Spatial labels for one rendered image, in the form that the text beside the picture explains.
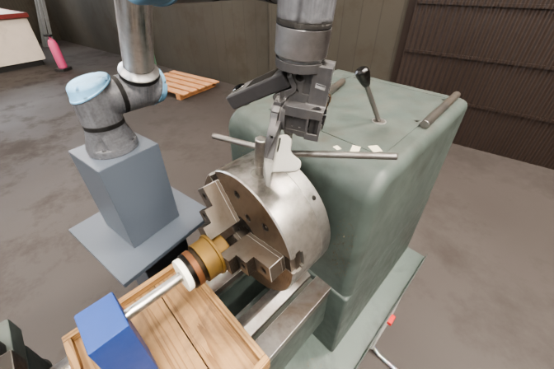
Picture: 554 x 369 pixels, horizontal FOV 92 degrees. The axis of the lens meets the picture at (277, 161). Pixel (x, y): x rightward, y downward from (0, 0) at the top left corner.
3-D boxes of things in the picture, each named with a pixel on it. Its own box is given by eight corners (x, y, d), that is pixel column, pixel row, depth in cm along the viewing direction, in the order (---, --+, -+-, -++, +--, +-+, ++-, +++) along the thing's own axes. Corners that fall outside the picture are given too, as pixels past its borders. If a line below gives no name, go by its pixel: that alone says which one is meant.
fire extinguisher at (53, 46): (72, 67, 560) (57, 32, 522) (72, 71, 539) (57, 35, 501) (55, 69, 546) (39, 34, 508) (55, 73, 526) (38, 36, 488)
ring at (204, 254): (208, 219, 59) (170, 244, 54) (235, 244, 53) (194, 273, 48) (214, 246, 64) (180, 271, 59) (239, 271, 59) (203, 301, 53)
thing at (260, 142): (251, 185, 56) (253, 140, 49) (255, 179, 58) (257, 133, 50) (261, 188, 55) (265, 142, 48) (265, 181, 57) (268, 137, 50)
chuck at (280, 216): (233, 216, 85) (229, 133, 65) (309, 288, 69) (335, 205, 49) (209, 231, 80) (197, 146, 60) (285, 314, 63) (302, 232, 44)
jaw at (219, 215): (241, 214, 65) (219, 170, 65) (251, 212, 61) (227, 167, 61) (203, 240, 59) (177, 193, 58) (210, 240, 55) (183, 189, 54)
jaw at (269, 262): (260, 222, 60) (299, 247, 52) (262, 239, 63) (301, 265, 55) (218, 251, 54) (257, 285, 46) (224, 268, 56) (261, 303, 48)
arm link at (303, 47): (269, 25, 34) (285, 15, 40) (267, 63, 37) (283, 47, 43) (327, 34, 32) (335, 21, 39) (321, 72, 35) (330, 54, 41)
